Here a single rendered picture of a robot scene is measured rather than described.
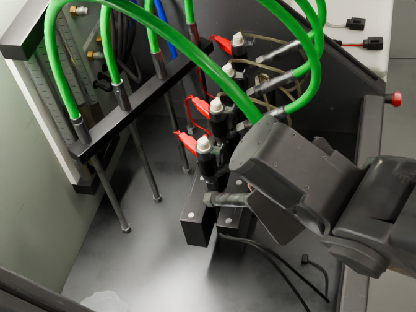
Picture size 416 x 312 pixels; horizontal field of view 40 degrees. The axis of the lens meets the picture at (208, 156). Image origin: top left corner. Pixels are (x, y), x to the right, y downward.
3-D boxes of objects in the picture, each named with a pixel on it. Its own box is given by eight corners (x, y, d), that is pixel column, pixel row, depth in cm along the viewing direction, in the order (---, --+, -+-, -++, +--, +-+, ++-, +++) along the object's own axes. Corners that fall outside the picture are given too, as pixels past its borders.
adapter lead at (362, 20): (365, 25, 119) (366, 16, 117) (363, 31, 117) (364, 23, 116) (307, 19, 122) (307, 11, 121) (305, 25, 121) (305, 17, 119)
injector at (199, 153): (238, 231, 99) (225, 155, 83) (210, 228, 100) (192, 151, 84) (241, 218, 101) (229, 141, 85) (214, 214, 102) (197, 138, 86)
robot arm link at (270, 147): (390, 283, 40) (446, 182, 42) (265, 192, 37) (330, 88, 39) (309, 260, 51) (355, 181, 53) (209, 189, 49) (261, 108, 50)
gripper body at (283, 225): (239, 196, 58) (261, 211, 50) (315, 133, 59) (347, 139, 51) (276, 243, 59) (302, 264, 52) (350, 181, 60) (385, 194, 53)
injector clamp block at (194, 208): (246, 273, 103) (238, 228, 91) (192, 264, 105) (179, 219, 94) (278, 132, 123) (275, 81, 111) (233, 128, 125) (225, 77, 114)
